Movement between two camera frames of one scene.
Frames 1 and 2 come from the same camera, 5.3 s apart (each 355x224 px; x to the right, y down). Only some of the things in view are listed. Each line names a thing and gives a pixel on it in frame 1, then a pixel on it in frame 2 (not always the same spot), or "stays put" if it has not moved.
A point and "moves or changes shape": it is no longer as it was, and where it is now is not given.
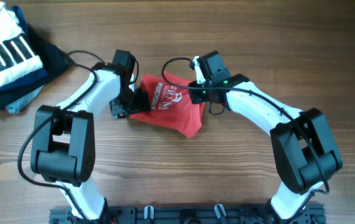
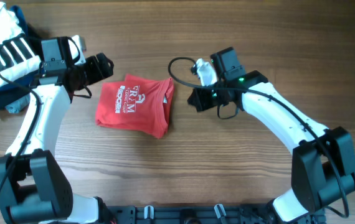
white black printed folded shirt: (5, 54) stays put
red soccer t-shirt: (170, 105) moves or changes shape
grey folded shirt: (20, 103) stays put
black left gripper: (141, 102) → (101, 72)
